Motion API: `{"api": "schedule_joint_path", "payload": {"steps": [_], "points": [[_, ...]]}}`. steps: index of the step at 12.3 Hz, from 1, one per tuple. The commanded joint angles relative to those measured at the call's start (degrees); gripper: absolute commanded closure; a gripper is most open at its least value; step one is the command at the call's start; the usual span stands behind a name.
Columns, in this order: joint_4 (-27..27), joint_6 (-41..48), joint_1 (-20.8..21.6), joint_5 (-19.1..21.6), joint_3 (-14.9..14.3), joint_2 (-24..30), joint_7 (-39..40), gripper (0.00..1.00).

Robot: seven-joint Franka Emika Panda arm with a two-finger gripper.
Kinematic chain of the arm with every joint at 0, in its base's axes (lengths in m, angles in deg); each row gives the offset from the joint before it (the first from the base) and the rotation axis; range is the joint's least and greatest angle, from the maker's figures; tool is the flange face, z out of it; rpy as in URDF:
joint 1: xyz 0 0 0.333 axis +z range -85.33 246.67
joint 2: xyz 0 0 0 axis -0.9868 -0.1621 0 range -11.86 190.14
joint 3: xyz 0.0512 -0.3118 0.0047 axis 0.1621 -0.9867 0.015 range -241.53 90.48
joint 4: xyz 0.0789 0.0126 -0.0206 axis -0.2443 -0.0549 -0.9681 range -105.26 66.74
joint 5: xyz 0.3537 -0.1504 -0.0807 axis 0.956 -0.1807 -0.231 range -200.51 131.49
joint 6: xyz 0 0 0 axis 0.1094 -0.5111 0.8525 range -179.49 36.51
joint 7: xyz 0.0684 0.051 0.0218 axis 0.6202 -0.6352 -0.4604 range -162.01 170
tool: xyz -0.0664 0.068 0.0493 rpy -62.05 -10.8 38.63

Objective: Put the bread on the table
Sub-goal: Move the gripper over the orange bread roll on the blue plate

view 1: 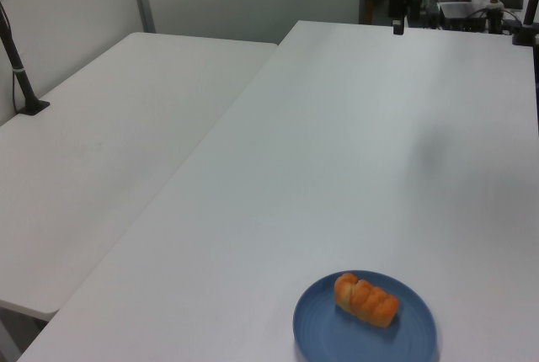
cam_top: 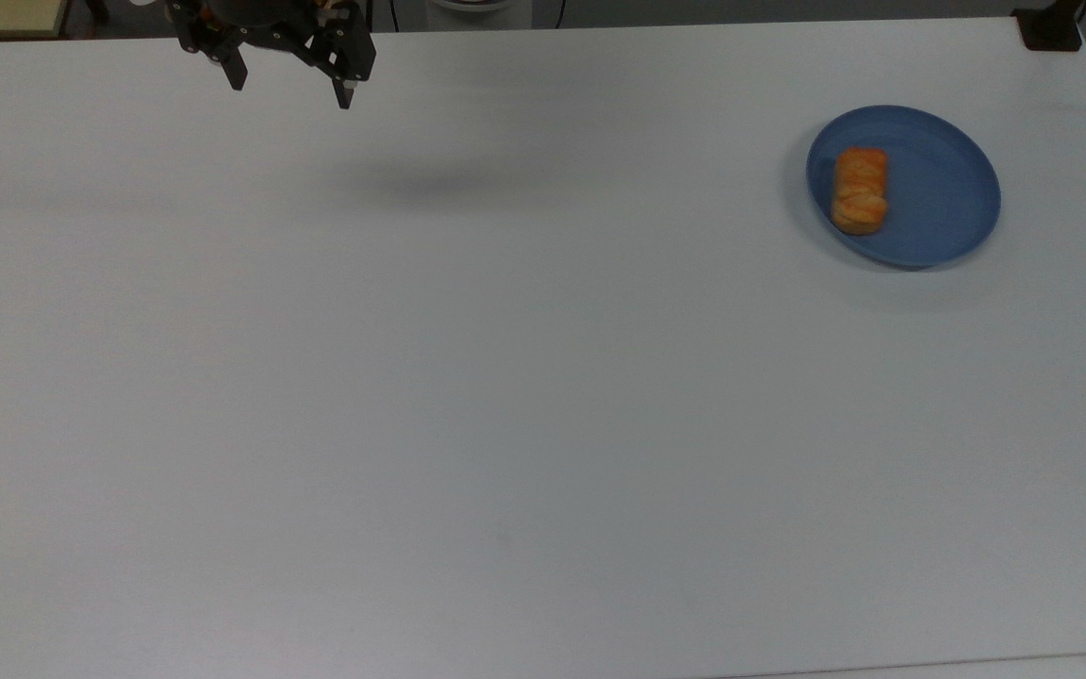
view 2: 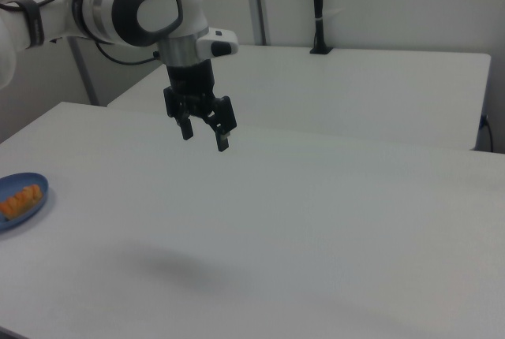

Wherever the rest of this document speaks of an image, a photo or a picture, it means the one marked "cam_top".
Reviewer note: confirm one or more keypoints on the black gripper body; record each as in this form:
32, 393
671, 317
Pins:
270, 24

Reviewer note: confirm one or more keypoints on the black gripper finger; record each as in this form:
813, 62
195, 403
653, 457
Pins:
345, 94
236, 71

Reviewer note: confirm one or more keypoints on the orange glazed bread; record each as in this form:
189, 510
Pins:
861, 190

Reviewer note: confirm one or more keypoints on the blue round plate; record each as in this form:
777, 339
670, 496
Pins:
939, 189

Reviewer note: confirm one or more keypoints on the black corner clamp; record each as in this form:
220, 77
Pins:
1050, 30

